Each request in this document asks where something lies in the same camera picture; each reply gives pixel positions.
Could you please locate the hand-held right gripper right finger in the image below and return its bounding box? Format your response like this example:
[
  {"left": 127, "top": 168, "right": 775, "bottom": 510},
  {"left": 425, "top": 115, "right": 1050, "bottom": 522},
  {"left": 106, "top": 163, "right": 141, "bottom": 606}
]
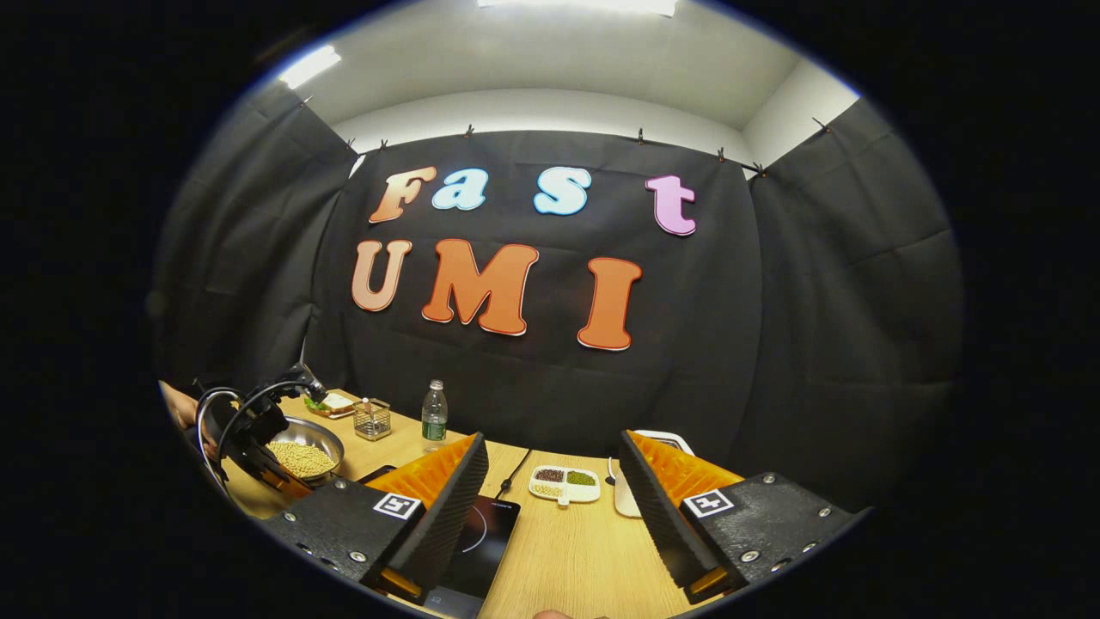
[{"left": 619, "top": 428, "right": 871, "bottom": 604}]

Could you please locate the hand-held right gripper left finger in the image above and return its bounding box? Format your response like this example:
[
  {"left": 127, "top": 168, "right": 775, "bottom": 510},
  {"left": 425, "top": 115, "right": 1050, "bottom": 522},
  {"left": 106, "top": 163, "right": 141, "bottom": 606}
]
[{"left": 258, "top": 432, "right": 491, "bottom": 607}]

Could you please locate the white divided dish of beans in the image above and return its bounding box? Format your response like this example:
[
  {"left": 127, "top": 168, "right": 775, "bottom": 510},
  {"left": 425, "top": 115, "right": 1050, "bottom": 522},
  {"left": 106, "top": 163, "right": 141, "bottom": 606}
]
[{"left": 528, "top": 464, "right": 602, "bottom": 508}]

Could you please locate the metal wire mesh holder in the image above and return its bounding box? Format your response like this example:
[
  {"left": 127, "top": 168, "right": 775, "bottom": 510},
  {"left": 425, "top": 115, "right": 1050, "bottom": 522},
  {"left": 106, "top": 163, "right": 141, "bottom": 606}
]
[{"left": 353, "top": 397, "right": 393, "bottom": 442}]

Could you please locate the pile of yellow soybeans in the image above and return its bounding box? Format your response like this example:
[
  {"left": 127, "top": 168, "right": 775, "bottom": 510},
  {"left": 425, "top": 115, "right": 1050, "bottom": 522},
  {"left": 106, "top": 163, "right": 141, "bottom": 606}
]
[{"left": 265, "top": 441, "right": 338, "bottom": 480}]

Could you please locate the sandwich with lettuce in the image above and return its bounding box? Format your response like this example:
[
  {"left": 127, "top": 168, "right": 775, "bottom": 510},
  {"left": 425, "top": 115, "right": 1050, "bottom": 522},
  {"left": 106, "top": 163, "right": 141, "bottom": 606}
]
[{"left": 303, "top": 392, "right": 356, "bottom": 420}]

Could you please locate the black power cable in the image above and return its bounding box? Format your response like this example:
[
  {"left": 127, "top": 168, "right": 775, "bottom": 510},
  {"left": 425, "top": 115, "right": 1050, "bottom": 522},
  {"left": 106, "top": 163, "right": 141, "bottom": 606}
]
[{"left": 497, "top": 449, "right": 534, "bottom": 498}]

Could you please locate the steel pot with black handles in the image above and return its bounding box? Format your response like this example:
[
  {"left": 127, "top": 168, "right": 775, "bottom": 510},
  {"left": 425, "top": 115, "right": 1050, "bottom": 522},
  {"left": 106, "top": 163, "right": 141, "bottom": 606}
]
[{"left": 256, "top": 416, "right": 346, "bottom": 484}]

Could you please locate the black backdrop cloth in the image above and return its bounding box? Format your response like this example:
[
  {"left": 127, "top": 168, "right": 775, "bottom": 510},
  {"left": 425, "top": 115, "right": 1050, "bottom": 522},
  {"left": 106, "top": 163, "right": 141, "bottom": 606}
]
[{"left": 153, "top": 82, "right": 965, "bottom": 517}]

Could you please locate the black induction cooktop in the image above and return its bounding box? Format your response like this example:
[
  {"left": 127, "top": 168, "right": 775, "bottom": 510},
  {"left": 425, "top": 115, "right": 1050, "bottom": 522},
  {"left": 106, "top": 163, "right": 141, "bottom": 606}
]
[{"left": 359, "top": 464, "right": 523, "bottom": 619}]

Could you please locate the clear water bottle green label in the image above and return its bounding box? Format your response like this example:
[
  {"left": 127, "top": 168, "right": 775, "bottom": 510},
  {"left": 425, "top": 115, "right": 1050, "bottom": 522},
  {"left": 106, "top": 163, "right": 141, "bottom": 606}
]
[{"left": 420, "top": 379, "right": 449, "bottom": 454}]

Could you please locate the white toaster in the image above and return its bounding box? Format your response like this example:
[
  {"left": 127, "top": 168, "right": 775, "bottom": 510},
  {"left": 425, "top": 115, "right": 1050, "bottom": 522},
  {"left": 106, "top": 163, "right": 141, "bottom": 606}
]
[{"left": 608, "top": 430, "right": 695, "bottom": 518}]

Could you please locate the ceiling light panel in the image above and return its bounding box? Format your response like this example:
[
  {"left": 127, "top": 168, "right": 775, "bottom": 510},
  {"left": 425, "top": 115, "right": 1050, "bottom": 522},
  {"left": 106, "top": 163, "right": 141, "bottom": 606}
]
[
  {"left": 277, "top": 45, "right": 343, "bottom": 90},
  {"left": 477, "top": 0, "right": 678, "bottom": 18}
]

